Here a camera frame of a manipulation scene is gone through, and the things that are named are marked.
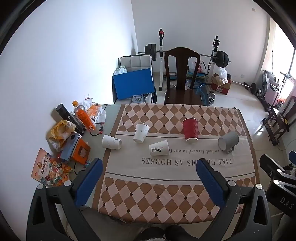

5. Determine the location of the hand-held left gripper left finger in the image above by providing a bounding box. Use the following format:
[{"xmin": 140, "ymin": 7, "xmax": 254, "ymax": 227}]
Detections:
[{"xmin": 26, "ymin": 158, "xmax": 104, "ymax": 241}]

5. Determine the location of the white cup with black print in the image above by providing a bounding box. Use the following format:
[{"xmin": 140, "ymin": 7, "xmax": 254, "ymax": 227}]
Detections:
[{"xmin": 149, "ymin": 139, "xmax": 170, "ymax": 156}]

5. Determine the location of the grey blue box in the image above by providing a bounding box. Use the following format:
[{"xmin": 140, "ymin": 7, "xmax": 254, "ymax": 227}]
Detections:
[{"xmin": 60, "ymin": 133, "xmax": 81, "ymax": 161}]

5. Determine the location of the metal dumbbell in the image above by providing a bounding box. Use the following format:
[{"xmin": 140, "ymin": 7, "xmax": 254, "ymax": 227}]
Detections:
[{"xmin": 207, "ymin": 91, "xmax": 217, "ymax": 106}]

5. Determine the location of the yellow plastic bag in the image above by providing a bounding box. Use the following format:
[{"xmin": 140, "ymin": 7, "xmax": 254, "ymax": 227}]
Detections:
[{"xmin": 48, "ymin": 120, "xmax": 76, "ymax": 152}]

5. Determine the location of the barbell with black plates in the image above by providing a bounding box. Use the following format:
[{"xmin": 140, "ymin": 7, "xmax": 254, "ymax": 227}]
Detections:
[{"xmin": 137, "ymin": 44, "xmax": 232, "ymax": 67}]

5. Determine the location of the red cardboard box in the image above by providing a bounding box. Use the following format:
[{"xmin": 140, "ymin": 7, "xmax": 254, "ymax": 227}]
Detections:
[{"xmin": 211, "ymin": 74, "xmax": 232, "ymax": 95}]

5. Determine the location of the grey mug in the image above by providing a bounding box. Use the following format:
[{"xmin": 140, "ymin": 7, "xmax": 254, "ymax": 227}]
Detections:
[{"xmin": 218, "ymin": 131, "xmax": 239, "ymax": 153}]

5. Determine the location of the white paper cup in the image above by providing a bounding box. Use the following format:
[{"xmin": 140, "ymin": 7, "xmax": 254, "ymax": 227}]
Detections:
[
  {"xmin": 102, "ymin": 134, "xmax": 122, "ymax": 150},
  {"xmin": 133, "ymin": 123, "xmax": 150, "ymax": 144}
]

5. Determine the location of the orange snack packet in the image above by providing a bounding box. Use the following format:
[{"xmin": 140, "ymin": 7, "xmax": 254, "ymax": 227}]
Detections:
[{"xmin": 87, "ymin": 103, "xmax": 102, "ymax": 121}]

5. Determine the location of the grey folded frame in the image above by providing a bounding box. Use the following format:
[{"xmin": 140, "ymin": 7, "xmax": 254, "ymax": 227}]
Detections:
[{"xmin": 261, "ymin": 70, "xmax": 281, "ymax": 105}]

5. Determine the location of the white barbell rack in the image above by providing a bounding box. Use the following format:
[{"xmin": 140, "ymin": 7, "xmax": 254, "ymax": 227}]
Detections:
[{"xmin": 157, "ymin": 28, "xmax": 221, "ymax": 92}]

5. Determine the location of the white plastic bag red print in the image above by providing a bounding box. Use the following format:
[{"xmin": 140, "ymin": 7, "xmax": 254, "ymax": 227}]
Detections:
[{"xmin": 188, "ymin": 57, "xmax": 205, "ymax": 74}]

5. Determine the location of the checkered brown tablecloth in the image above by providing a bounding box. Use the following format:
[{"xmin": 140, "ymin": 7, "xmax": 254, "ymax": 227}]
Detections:
[{"xmin": 92, "ymin": 103, "xmax": 260, "ymax": 224}]

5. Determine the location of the crumpled white paper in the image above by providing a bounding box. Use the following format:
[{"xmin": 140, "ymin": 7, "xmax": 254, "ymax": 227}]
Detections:
[{"xmin": 81, "ymin": 97, "xmax": 107, "ymax": 124}]

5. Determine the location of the clear plastic box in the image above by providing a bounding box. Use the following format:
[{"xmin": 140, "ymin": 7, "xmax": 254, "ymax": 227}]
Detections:
[{"xmin": 131, "ymin": 95, "xmax": 147, "ymax": 104}]

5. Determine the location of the black cylinder bottle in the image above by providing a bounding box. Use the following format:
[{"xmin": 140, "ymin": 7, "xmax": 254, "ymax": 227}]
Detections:
[{"xmin": 56, "ymin": 104, "xmax": 85, "ymax": 135}]

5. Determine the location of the orange box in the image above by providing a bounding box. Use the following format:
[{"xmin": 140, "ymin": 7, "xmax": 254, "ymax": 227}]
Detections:
[{"xmin": 70, "ymin": 139, "xmax": 91, "ymax": 165}]

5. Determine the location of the blue board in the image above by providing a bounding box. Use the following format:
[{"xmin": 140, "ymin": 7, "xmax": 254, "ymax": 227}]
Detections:
[{"xmin": 112, "ymin": 68, "xmax": 155, "ymax": 100}]

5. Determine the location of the white padded chair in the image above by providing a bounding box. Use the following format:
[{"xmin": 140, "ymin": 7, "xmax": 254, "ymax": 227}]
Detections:
[{"xmin": 118, "ymin": 55, "xmax": 158, "ymax": 103}]

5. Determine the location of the colourful snack packet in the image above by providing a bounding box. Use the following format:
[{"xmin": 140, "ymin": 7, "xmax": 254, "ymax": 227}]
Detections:
[{"xmin": 31, "ymin": 148, "xmax": 74, "ymax": 187}]

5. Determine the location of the small barbell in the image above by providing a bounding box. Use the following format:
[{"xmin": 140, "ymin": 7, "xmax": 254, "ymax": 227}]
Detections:
[{"xmin": 231, "ymin": 81, "xmax": 258, "ymax": 94}]

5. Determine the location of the orange drink bottle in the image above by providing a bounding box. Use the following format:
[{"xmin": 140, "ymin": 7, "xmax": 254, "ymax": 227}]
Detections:
[{"xmin": 72, "ymin": 100, "xmax": 96, "ymax": 132}]

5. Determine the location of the dark wooden rack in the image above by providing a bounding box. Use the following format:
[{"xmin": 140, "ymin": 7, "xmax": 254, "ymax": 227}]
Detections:
[{"xmin": 262, "ymin": 108, "xmax": 290, "ymax": 146}]

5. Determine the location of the black cable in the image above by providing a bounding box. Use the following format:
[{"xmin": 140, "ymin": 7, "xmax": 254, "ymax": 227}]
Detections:
[{"xmin": 89, "ymin": 123, "xmax": 105, "ymax": 136}]

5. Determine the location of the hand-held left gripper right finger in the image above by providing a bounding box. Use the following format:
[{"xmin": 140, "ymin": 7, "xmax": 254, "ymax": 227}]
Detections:
[{"xmin": 196, "ymin": 158, "xmax": 272, "ymax": 241}]

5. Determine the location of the dark wooden chair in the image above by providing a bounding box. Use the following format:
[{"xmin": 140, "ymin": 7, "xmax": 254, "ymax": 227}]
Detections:
[{"xmin": 164, "ymin": 47, "xmax": 210, "ymax": 106}]

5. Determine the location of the red ribbed paper cup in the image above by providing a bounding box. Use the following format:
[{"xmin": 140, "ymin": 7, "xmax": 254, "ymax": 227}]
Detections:
[{"xmin": 182, "ymin": 118, "xmax": 200, "ymax": 142}]

